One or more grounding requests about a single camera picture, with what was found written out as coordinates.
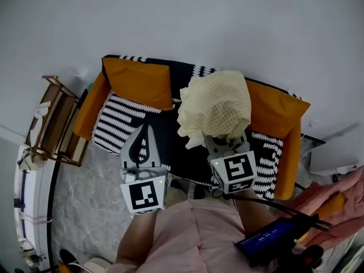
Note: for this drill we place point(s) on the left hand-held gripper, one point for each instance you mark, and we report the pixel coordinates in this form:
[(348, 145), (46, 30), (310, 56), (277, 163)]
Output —
[(145, 193)]

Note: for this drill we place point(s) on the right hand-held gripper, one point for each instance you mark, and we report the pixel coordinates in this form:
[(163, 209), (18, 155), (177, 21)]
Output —
[(236, 169)]

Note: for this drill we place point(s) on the orange sofa seat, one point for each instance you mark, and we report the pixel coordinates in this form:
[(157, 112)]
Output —
[(290, 163)]

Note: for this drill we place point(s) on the cream waffle-knit cloth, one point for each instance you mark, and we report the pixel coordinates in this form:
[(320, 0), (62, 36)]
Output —
[(216, 104)]

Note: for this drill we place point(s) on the person's right forearm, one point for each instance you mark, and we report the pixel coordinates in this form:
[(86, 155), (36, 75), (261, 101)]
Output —
[(254, 212)]

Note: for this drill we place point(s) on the person's left forearm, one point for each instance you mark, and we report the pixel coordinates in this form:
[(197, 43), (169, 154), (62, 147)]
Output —
[(139, 235)]

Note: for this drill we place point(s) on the white cloth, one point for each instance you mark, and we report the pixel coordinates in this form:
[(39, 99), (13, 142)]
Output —
[(42, 109)]

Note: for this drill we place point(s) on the black and white striped throw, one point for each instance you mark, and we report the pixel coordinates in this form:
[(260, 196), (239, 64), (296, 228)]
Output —
[(113, 121)]

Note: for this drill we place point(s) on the orange cushion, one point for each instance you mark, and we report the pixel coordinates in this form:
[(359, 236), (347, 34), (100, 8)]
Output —
[(273, 109), (136, 81)]

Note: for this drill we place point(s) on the black device with blue screen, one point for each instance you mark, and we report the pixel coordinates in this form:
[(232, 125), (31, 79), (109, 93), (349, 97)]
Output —
[(267, 239)]

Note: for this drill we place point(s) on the person's pink clothing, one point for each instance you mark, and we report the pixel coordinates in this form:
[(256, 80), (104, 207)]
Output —
[(193, 237)]

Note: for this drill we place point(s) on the wooden rack shelf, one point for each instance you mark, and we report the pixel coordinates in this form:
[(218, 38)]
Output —
[(57, 124)]

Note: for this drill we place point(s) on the pink blanket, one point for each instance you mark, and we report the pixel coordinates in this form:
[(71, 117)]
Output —
[(349, 186)]

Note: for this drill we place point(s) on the white round object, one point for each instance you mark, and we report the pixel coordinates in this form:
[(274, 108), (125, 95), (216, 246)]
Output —
[(95, 265)]

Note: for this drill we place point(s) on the black shoe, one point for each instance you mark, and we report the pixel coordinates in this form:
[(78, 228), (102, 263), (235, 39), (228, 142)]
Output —
[(68, 257)]

